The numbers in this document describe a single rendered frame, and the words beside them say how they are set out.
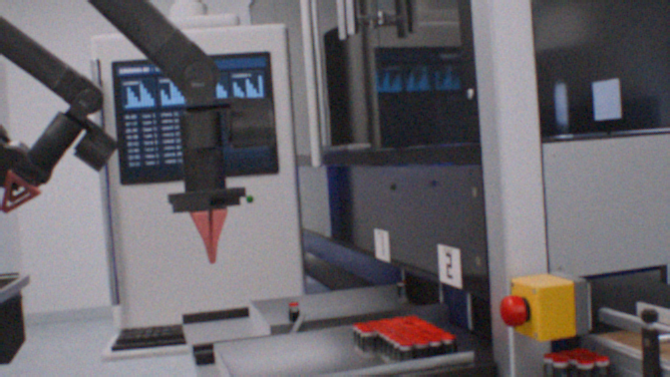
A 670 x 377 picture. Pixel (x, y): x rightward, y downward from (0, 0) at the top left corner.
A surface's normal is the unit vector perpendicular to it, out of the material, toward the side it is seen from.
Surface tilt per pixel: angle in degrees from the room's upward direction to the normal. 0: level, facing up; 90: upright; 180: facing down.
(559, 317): 90
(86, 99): 99
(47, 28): 90
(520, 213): 90
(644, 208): 90
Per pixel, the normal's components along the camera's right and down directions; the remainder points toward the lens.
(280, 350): 0.26, 0.03
